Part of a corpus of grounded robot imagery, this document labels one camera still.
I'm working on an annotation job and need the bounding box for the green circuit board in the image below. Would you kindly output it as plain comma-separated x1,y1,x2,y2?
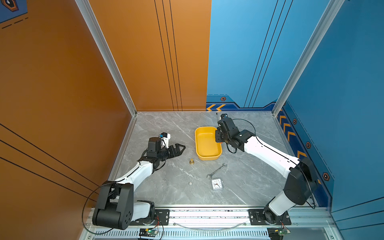
138,229,159,240
267,229,291,240

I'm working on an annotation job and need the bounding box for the right corner aluminium post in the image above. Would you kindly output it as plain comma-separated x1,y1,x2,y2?
272,0,345,117

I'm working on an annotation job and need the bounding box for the small white square clock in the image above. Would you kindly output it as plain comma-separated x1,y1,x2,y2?
211,178,223,191

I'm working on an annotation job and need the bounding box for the grey cable on rail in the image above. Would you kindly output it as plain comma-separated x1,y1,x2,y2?
173,221,250,231

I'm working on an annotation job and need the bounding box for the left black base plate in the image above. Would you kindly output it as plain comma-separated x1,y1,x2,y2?
130,209,170,226

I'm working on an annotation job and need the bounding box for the right green circuit board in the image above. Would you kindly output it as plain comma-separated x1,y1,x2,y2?
267,229,291,240

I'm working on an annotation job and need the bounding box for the left corner aluminium post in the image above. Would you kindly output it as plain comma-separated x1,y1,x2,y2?
75,0,137,117

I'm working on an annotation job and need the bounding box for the aluminium front rail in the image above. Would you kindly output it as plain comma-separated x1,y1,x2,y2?
85,206,337,230

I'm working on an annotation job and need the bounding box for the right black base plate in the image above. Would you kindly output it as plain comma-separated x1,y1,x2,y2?
248,209,292,226

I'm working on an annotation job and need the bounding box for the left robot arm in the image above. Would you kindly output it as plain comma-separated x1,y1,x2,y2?
92,133,186,230

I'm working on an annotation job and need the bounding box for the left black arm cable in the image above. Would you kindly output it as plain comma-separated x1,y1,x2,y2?
81,181,121,236

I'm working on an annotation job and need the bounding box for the left green circuit board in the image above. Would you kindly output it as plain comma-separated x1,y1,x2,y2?
138,229,159,240

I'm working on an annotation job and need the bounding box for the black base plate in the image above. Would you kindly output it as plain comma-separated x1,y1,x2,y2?
130,209,170,226
248,209,292,226

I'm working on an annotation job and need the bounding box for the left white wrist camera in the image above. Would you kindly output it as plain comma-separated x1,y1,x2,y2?
159,133,171,149

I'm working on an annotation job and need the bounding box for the silver open-end wrench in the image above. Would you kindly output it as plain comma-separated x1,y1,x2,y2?
207,163,228,180

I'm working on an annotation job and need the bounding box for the corner aluminium post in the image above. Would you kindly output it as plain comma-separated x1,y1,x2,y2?
272,0,345,117
75,0,137,117

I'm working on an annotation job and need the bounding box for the yellow plastic bin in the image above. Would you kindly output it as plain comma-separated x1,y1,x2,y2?
195,127,223,161

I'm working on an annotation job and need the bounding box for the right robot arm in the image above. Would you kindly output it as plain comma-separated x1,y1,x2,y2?
215,114,320,225

